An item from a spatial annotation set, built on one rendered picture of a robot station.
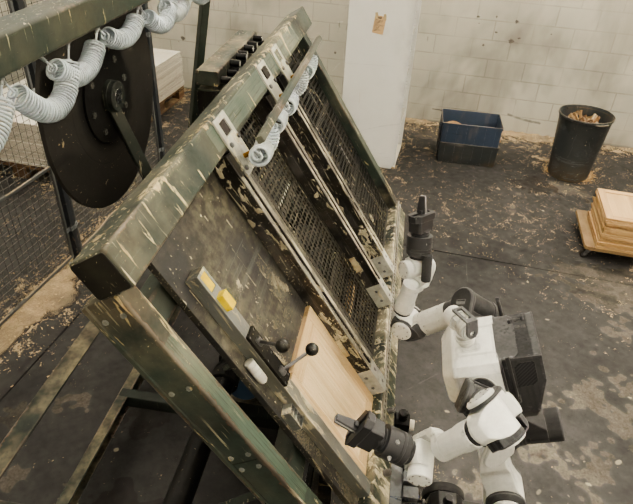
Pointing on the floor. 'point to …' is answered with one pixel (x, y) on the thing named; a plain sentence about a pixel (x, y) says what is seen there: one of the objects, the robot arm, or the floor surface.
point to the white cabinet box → (380, 71)
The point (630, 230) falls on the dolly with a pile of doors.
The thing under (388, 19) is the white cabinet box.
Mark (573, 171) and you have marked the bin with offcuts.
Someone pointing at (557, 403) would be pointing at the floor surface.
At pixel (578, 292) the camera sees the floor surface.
